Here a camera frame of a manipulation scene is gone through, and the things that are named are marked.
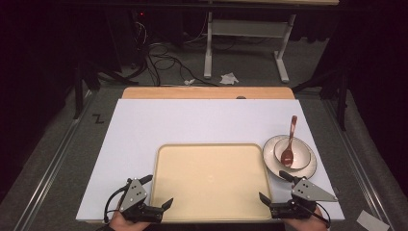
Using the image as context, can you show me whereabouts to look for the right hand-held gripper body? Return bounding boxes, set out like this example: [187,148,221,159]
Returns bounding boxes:
[269,177,339,220]

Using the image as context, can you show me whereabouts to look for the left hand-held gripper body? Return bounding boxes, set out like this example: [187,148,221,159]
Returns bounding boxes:
[118,177,165,223]

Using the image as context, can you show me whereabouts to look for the brown wooden spoon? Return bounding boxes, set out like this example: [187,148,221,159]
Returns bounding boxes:
[280,115,298,168]

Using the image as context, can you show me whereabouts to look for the white plate with dark rim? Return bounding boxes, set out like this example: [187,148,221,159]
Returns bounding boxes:
[262,134,319,181]

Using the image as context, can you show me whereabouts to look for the white bowl with dark rim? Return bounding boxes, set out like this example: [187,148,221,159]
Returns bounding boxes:
[273,137,313,170]

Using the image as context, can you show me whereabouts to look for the beige plastic tray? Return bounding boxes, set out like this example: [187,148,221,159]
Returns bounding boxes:
[149,142,274,222]

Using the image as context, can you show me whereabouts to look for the person's left hand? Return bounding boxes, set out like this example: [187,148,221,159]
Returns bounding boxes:
[109,211,152,231]

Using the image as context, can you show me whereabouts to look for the person's right hand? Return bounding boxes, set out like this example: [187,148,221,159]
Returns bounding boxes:
[281,206,329,231]

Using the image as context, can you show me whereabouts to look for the white table cover sheet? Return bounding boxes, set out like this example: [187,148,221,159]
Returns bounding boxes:
[75,98,346,223]

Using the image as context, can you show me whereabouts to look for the flat white paper sheet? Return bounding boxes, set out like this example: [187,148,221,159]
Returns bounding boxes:
[355,209,391,231]

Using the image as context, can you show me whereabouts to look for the black metal stand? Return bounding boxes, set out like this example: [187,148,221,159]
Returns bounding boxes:
[291,65,351,132]
[71,59,102,120]

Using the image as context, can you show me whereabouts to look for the large crumpled white paper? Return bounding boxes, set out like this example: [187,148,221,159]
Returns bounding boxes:
[219,72,241,86]

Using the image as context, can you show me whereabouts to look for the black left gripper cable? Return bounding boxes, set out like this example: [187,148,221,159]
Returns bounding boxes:
[103,185,130,224]

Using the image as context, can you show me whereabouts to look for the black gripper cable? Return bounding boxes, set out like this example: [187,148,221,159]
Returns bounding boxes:
[301,201,332,229]
[103,185,130,224]

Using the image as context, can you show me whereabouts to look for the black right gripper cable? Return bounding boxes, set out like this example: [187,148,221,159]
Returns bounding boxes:
[301,201,332,229]

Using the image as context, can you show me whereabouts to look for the metal floor rail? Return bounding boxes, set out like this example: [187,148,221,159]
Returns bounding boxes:
[321,98,394,231]
[13,90,97,231]

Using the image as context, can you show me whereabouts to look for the black floor cables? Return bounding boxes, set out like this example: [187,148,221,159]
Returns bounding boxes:
[133,18,220,88]

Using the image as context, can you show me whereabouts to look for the white metal stand frame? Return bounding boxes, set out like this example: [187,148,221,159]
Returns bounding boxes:
[203,12,297,85]

